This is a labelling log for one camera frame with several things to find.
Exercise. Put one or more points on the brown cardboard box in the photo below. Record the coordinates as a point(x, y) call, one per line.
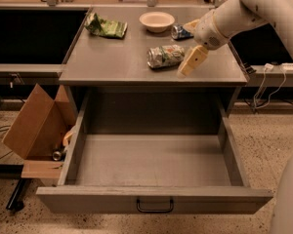
point(39, 131)

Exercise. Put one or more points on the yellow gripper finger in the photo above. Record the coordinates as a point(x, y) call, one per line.
point(193, 58)
point(191, 26)

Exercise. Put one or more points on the white bowl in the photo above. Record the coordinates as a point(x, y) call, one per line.
point(156, 22)

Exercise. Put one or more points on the open grey top drawer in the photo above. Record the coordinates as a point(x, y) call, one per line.
point(153, 146)

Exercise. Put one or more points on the black drawer handle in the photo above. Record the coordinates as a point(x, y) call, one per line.
point(154, 207)

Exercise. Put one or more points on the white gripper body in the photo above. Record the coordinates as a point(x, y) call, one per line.
point(209, 31)

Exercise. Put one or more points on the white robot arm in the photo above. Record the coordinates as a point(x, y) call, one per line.
point(235, 16)

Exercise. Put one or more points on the grey cabinet with top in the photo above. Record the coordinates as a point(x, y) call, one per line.
point(97, 61)

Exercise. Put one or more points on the silver can in box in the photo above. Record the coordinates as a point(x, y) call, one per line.
point(59, 154)

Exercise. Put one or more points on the blue pepsi can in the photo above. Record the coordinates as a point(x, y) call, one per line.
point(179, 33)

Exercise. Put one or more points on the green chip bag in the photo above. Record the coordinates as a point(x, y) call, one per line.
point(99, 26)

